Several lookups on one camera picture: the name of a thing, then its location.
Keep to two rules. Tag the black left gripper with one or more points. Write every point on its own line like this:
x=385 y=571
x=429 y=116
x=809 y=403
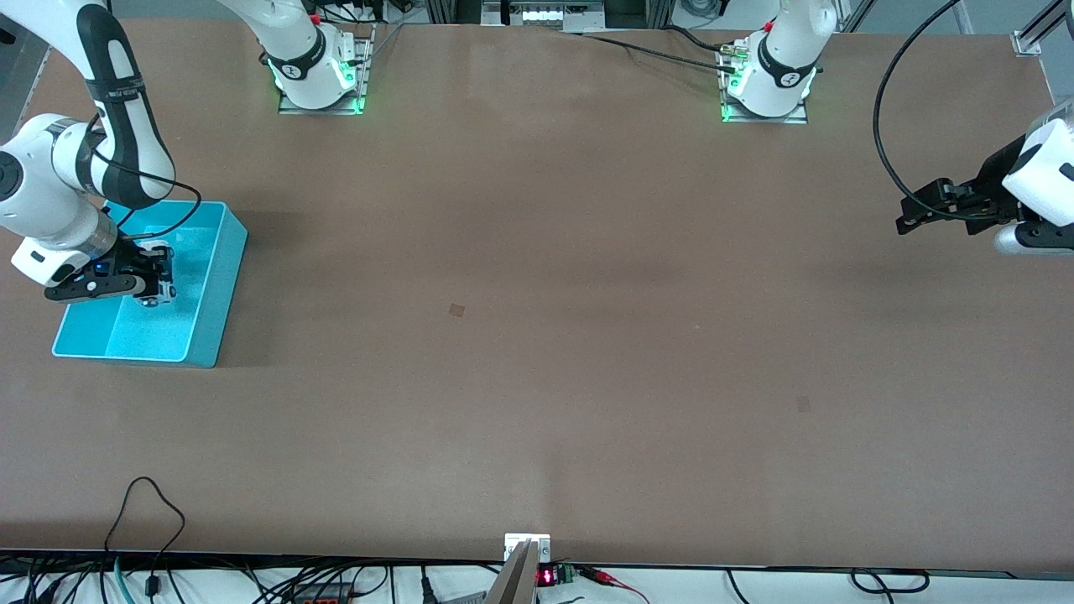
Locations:
x=993 y=186

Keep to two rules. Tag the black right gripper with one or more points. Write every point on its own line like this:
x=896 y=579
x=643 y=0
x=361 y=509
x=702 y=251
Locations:
x=134 y=254

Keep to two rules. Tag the white jeep toy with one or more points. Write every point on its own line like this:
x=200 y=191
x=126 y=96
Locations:
x=166 y=294

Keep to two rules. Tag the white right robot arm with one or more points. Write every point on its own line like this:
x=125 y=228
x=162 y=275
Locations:
x=42 y=193

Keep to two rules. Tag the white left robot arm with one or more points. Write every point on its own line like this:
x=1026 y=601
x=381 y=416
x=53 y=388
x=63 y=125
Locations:
x=784 y=59

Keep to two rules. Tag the turquoise plastic bin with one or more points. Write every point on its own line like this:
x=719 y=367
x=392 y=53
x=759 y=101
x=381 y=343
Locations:
x=193 y=310

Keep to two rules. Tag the grey metal side panel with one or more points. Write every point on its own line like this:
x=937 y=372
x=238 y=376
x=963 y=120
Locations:
x=17 y=80

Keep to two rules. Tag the black connector box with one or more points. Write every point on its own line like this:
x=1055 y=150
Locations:
x=323 y=594

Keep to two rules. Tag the silver control box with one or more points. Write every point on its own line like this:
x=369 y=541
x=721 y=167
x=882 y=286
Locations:
x=541 y=15

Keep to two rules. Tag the grey aluminium bar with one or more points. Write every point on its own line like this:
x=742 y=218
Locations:
x=512 y=583

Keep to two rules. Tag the red digit display module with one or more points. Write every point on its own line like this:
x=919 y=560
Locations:
x=546 y=577

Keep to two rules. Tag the red clip lead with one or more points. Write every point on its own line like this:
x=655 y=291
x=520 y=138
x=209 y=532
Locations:
x=608 y=578

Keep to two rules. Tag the aluminium frame profile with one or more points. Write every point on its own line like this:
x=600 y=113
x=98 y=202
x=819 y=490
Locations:
x=1028 y=40

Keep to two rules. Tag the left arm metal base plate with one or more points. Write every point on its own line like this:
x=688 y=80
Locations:
x=772 y=120

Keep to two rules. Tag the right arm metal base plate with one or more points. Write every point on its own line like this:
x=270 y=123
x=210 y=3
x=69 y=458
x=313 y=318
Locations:
x=362 y=84

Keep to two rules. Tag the white mounting bracket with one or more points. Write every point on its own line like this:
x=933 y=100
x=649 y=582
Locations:
x=512 y=545

